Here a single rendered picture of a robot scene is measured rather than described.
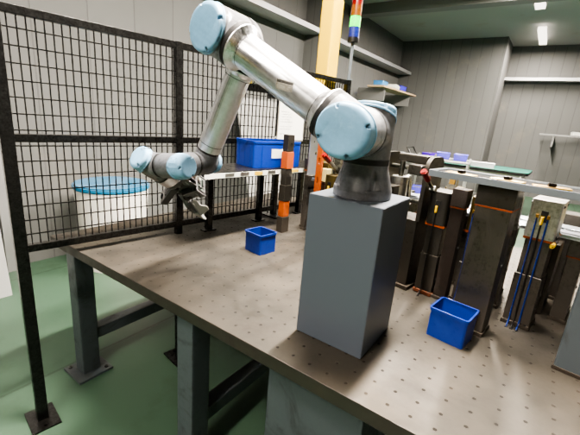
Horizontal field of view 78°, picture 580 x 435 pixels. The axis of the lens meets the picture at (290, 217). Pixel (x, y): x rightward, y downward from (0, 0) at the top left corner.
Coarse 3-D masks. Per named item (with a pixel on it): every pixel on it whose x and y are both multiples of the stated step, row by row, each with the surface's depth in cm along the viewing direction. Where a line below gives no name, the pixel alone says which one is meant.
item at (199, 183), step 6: (180, 180) 118; (186, 180) 119; (192, 180) 122; (198, 180) 123; (204, 180) 127; (174, 186) 118; (180, 186) 122; (186, 186) 123; (192, 186) 122; (198, 186) 123; (204, 186) 126; (180, 192) 124; (186, 192) 123; (192, 192) 123; (198, 192) 126; (204, 192) 126; (180, 198) 125; (186, 198) 126; (192, 198) 128
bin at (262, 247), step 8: (248, 232) 157; (256, 232) 164; (264, 232) 164; (272, 232) 160; (248, 240) 158; (256, 240) 154; (264, 240) 154; (272, 240) 157; (248, 248) 159; (256, 248) 155; (264, 248) 155; (272, 248) 159
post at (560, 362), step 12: (576, 300) 90; (576, 312) 90; (576, 324) 90; (564, 336) 92; (576, 336) 91; (564, 348) 93; (576, 348) 91; (564, 360) 93; (576, 360) 91; (564, 372) 93; (576, 372) 92
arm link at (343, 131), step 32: (192, 32) 86; (224, 32) 82; (256, 32) 86; (224, 64) 87; (256, 64) 81; (288, 64) 80; (288, 96) 79; (320, 96) 76; (320, 128) 74; (352, 128) 72; (384, 128) 80
